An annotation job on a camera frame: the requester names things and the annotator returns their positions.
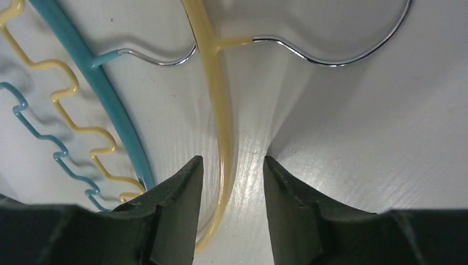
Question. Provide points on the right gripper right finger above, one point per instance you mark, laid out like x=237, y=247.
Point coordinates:
x=308, y=227

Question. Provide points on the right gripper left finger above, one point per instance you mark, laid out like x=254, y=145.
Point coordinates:
x=158, y=227

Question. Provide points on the yellow wavy hanger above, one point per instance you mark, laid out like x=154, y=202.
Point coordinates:
x=209, y=45

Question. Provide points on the blue wavy hanger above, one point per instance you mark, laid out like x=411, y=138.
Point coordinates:
x=90, y=67

